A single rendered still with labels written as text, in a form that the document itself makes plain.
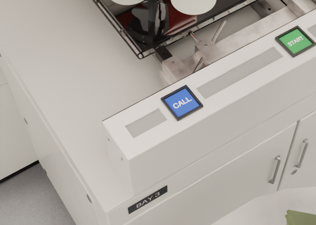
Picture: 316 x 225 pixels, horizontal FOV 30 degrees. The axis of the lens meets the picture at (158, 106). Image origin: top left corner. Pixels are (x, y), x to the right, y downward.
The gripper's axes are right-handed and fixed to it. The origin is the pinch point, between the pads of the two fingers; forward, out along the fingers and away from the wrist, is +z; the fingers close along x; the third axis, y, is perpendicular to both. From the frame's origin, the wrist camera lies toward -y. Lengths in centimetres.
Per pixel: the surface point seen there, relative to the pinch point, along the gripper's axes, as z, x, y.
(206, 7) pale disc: 1.3, -0.6, -11.3
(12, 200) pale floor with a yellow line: 91, 25, 46
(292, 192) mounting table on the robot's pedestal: 9, 31, -40
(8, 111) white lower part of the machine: 51, 13, 43
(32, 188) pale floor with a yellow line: 91, 18, 42
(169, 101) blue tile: -5.2, 29.4, -14.6
